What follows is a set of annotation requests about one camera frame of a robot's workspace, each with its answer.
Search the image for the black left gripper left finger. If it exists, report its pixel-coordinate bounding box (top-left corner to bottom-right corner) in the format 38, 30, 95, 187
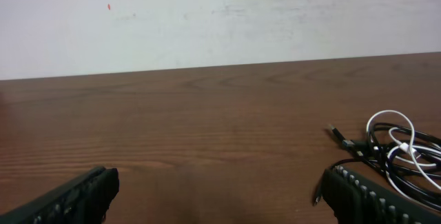
1, 166, 119, 224

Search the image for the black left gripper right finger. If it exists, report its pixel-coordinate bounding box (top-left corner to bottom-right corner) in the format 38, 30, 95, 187
321, 165, 440, 224

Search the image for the short black USB cable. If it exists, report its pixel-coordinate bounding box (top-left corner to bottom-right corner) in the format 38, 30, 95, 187
311, 123, 441, 207

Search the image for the white USB cable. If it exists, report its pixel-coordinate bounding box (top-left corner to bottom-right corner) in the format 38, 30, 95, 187
365, 110, 441, 204

